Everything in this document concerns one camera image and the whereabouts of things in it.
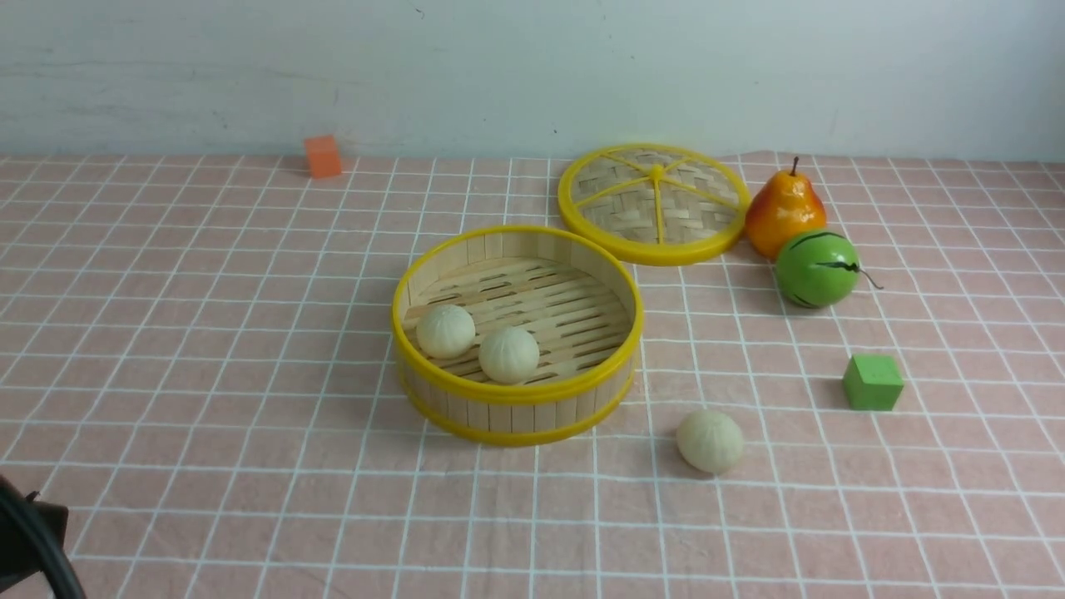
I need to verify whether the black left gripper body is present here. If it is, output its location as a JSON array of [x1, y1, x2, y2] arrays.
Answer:
[[1, 492, 69, 594]]

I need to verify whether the white bun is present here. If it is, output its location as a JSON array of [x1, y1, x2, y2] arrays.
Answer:
[[478, 327, 540, 384], [415, 304, 476, 359], [676, 409, 746, 475]]

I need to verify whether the yellow bamboo steamer tray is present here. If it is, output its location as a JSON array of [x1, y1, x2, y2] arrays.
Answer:
[[391, 226, 644, 446]]

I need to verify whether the yellow woven steamer lid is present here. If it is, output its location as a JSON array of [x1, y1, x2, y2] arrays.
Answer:
[[557, 143, 750, 266]]

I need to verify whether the orange cube block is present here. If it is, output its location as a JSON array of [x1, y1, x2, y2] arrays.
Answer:
[[304, 134, 343, 181]]

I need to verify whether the orange toy pear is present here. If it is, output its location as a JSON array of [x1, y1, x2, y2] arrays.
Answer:
[[743, 156, 828, 262]]

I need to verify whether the green toy watermelon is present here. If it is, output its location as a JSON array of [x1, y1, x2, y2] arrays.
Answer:
[[775, 228, 883, 309]]

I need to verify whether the green cube block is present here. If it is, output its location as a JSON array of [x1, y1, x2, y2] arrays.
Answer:
[[842, 354, 905, 412]]

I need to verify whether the black cable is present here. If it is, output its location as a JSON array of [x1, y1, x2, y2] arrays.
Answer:
[[0, 476, 87, 599]]

